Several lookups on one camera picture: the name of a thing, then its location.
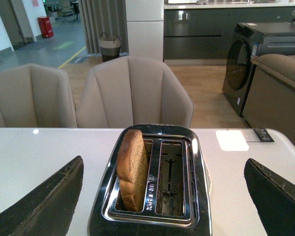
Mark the beige chair on right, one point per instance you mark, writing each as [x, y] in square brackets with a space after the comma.
[133, 90]

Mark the dark front-load washing machine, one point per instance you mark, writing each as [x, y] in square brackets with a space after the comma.
[251, 40]

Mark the beige chair on left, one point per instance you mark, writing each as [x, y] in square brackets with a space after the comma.
[32, 95]

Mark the woven basket with handles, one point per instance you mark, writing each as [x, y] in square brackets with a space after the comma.
[109, 47]

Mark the black label on table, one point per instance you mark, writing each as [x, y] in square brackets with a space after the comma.
[263, 135]

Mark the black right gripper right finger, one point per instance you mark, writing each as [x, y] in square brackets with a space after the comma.
[273, 197]

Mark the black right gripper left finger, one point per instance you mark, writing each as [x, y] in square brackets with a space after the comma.
[48, 209]

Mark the white pillar cabinet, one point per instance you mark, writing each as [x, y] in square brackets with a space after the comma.
[145, 28]

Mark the grey pleated curtain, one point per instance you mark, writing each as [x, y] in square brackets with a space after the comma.
[108, 16]

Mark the brown bread slice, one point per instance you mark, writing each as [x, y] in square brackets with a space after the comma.
[132, 170]

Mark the beige chair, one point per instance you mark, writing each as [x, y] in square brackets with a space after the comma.
[133, 90]
[32, 95]

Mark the white chrome two-slot toaster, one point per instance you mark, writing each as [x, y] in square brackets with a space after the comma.
[177, 196]

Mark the grey kitchen counter cabinets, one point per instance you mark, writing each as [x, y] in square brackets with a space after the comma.
[205, 31]

